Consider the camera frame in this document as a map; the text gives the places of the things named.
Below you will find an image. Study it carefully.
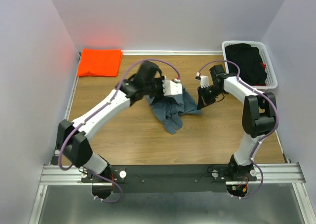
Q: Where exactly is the folded orange t-shirt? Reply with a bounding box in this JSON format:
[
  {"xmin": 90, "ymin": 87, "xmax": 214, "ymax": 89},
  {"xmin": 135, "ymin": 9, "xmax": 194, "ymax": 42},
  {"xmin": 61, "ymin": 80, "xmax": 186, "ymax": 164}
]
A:
[{"xmin": 77, "ymin": 48, "xmax": 123, "ymax": 77}]

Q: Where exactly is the blue-grey t-shirt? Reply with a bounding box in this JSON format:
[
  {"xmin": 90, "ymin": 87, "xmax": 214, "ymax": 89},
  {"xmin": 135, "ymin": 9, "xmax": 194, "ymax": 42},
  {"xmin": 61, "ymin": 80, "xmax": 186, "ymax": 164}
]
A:
[{"xmin": 145, "ymin": 86, "xmax": 202, "ymax": 134}]

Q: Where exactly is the red garment in basket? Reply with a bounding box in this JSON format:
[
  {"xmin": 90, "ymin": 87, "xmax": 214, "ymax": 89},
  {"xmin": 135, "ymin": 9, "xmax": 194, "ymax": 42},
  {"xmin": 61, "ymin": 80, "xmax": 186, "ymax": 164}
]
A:
[{"xmin": 253, "ymin": 62, "xmax": 267, "ymax": 86}]

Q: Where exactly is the white laundry basket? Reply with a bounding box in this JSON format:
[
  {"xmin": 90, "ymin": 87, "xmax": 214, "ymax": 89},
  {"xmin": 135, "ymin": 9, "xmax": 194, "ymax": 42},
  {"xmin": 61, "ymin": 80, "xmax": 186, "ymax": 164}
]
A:
[{"xmin": 222, "ymin": 41, "xmax": 278, "ymax": 90}]

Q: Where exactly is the black t-shirt in basket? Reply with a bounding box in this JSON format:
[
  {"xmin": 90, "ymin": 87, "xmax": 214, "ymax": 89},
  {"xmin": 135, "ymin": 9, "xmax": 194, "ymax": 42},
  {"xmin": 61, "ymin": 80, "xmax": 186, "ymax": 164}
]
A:
[{"xmin": 225, "ymin": 43, "xmax": 264, "ymax": 86}]

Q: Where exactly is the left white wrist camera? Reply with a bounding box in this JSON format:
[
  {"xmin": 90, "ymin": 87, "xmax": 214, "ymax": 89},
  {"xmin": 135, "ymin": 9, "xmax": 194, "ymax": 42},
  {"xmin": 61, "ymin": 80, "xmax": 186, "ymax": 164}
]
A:
[{"xmin": 162, "ymin": 78, "xmax": 183, "ymax": 96}]

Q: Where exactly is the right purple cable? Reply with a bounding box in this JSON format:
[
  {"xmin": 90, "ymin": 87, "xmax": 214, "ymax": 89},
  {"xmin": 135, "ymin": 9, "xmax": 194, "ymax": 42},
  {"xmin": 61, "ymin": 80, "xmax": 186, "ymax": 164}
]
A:
[{"xmin": 196, "ymin": 59, "xmax": 280, "ymax": 200}]

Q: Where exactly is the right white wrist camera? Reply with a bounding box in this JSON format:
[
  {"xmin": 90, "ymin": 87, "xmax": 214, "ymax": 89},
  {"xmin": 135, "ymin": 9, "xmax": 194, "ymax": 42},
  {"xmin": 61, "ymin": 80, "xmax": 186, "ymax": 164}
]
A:
[{"xmin": 196, "ymin": 72, "xmax": 210, "ymax": 89}]

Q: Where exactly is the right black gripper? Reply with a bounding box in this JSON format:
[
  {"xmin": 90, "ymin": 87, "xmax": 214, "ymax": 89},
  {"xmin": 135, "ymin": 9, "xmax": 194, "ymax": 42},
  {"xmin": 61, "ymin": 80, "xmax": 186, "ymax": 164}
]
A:
[{"xmin": 197, "ymin": 85, "xmax": 224, "ymax": 110}]

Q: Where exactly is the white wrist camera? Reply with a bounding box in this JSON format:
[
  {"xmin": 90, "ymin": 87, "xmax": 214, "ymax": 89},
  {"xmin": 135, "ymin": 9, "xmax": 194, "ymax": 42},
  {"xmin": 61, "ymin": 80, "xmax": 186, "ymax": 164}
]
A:
[
  {"xmin": 196, "ymin": 72, "xmax": 210, "ymax": 89},
  {"xmin": 162, "ymin": 78, "xmax": 183, "ymax": 96}
]

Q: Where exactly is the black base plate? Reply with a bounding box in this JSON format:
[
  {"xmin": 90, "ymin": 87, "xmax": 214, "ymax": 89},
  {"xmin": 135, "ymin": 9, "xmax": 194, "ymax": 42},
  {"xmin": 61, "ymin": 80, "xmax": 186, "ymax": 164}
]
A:
[{"xmin": 81, "ymin": 164, "xmax": 257, "ymax": 198}]

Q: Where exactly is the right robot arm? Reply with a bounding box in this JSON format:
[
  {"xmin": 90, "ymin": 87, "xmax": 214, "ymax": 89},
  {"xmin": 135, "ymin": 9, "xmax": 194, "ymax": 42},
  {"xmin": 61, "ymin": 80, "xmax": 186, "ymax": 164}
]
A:
[{"xmin": 196, "ymin": 65, "xmax": 278, "ymax": 180}]

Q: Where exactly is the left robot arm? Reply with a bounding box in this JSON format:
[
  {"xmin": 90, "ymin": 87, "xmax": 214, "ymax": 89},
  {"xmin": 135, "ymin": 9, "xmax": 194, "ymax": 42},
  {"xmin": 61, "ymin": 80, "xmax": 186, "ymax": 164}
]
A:
[{"xmin": 56, "ymin": 60, "xmax": 165, "ymax": 182}]

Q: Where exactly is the aluminium rail frame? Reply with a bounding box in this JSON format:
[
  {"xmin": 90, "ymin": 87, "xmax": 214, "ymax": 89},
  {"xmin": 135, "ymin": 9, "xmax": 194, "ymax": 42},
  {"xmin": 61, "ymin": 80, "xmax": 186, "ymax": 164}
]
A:
[{"xmin": 30, "ymin": 60, "xmax": 316, "ymax": 224}]

